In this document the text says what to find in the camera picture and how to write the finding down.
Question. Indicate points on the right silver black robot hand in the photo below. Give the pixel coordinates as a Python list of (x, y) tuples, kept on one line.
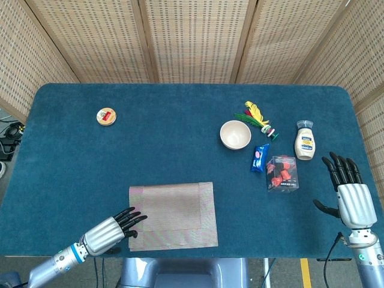
[(355, 204)]

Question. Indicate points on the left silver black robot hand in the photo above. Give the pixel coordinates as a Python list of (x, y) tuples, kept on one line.
[(103, 235)]

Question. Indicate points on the grey woven placemat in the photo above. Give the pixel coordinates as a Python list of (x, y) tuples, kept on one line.
[(174, 210)]

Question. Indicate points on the white bowl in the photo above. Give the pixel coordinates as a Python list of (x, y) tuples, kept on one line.
[(235, 135)]

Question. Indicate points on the mayonnaise squeeze bottle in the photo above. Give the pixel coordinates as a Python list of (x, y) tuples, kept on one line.
[(306, 144)]

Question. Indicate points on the clear box with red toys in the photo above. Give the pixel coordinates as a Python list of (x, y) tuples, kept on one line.
[(282, 174)]

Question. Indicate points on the blue-grey robot torso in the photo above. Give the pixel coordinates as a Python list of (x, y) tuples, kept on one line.
[(186, 270)]

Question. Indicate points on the blue snack packet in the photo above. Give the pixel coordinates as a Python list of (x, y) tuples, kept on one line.
[(259, 157)]

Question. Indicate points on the white table leg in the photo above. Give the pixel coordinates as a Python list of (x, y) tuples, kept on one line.
[(267, 273)]

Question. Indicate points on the blue table cloth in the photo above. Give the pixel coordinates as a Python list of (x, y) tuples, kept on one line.
[(180, 144)]

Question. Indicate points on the white shoe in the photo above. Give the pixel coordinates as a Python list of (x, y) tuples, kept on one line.
[(2, 169)]

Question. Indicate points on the colourful feather shuttlecock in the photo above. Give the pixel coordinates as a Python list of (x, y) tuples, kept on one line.
[(255, 114)]

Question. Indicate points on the woven bamboo folding screen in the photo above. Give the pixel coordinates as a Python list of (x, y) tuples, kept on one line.
[(195, 36)]

